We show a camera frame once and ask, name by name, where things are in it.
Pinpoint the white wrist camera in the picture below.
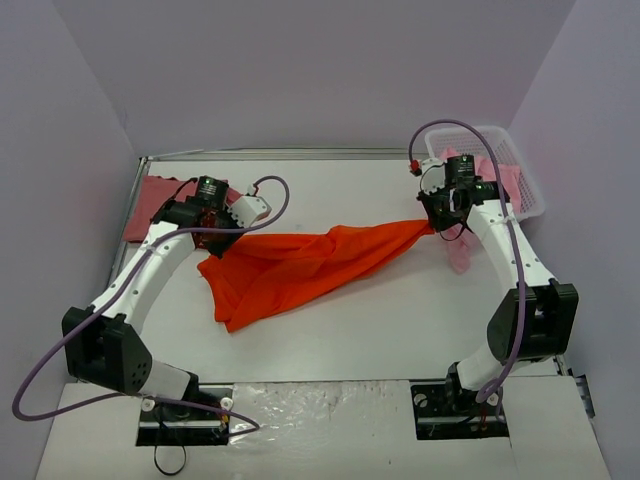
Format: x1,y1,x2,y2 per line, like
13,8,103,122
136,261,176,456
419,157,446,195
228,195,271,228

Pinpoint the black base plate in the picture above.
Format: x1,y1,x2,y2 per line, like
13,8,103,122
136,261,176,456
136,399,230,447
410,380,509,441

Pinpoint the thin black cable loop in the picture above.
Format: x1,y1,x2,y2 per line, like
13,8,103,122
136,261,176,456
152,442,188,476

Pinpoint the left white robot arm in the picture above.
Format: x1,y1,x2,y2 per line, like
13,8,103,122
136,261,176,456
62,176,239,418

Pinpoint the dusty red folded t shirt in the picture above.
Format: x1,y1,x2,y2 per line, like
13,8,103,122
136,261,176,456
123,175,196,243

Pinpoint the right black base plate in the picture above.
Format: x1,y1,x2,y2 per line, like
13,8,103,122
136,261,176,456
410,380,509,441

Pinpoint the white plastic basket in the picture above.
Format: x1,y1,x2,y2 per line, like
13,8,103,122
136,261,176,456
424,125,545,221

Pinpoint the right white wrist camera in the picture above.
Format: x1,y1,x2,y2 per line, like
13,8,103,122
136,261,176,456
419,157,446,195

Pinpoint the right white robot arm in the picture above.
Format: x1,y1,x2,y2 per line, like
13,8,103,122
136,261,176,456
415,155,579,413

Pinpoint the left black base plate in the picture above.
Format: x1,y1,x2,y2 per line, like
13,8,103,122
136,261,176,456
136,399,230,447

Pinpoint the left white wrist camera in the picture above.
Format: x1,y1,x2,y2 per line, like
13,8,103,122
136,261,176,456
228,195,271,228

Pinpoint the orange t shirt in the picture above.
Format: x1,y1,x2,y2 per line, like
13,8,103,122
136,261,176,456
197,220,435,333

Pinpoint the light pink t shirt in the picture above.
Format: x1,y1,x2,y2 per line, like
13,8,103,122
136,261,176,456
444,155,522,274

